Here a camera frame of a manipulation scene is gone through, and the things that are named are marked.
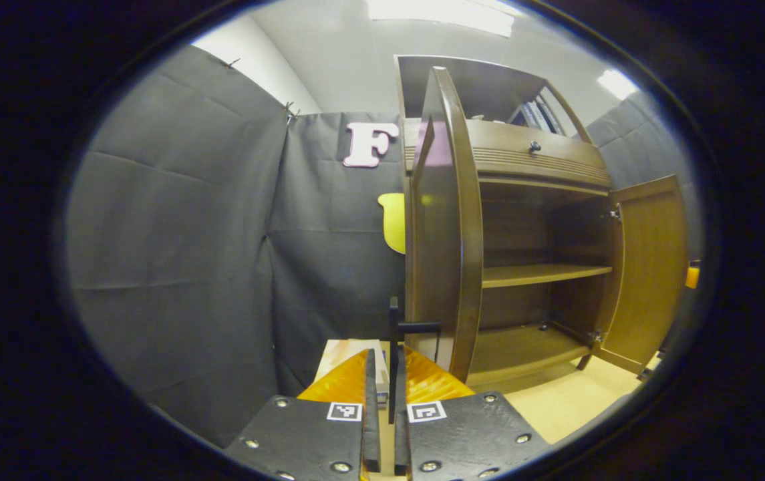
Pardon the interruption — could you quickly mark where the wooden double-door shoe cabinet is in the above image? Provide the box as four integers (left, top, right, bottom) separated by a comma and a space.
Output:
394, 55, 690, 388

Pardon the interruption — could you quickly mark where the dark grey book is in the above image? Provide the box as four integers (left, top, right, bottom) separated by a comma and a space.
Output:
536, 96, 565, 134

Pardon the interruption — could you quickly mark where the wooden inner cabinet shelf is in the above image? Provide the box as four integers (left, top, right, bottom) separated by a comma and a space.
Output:
481, 263, 613, 289

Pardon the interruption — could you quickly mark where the wooden cabinet door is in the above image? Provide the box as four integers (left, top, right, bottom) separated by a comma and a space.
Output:
406, 65, 485, 383
599, 175, 690, 375

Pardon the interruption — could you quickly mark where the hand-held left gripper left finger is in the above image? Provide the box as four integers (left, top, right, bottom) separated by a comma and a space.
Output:
224, 347, 383, 481

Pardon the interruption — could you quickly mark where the black backdrop cloth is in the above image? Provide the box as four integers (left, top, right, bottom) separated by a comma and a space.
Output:
65, 43, 704, 448

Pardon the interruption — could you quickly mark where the black door handle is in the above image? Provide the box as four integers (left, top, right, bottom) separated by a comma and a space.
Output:
389, 296, 443, 425

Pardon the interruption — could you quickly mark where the pale grey book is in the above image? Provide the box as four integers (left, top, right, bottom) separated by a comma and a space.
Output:
526, 100, 551, 132

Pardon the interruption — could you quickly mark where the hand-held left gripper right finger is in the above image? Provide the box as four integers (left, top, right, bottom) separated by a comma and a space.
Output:
392, 344, 551, 481

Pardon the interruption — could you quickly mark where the wooden cabinet drawer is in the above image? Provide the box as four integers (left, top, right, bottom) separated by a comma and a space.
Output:
404, 118, 611, 189

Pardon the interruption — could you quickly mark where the small ceiling light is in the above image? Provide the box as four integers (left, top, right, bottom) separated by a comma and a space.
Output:
596, 69, 640, 101

